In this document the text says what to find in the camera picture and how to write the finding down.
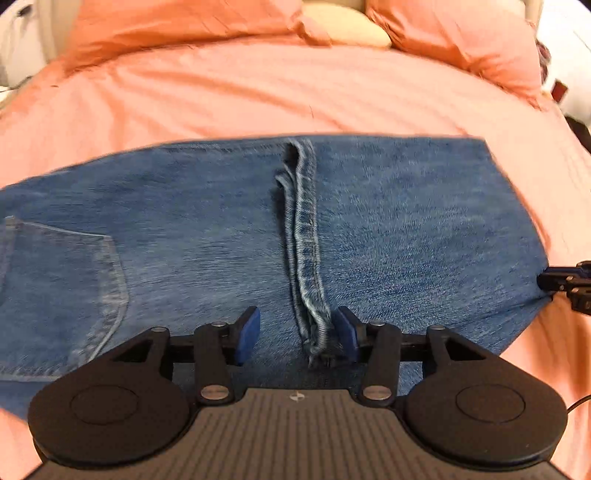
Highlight blue denim jeans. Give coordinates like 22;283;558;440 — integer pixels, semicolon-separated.
1;136;548;417

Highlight orange pillow near headboard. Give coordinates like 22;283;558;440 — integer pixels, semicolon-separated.
366;1;542;107

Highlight yellow cushion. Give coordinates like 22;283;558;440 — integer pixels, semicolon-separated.
297;1;392;50

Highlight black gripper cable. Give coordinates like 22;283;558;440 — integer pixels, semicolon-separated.
565;393;591;416

